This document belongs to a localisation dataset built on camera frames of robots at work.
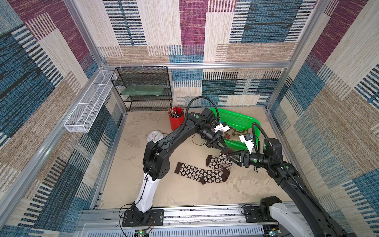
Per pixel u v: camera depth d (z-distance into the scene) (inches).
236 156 28.2
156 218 28.8
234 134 39.2
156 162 20.4
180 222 28.7
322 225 16.0
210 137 27.6
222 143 28.7
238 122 43.4
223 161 29.7
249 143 26.0
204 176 34.0
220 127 29.7
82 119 36.1
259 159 24.7
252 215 28.7
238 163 25.9
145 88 41.4
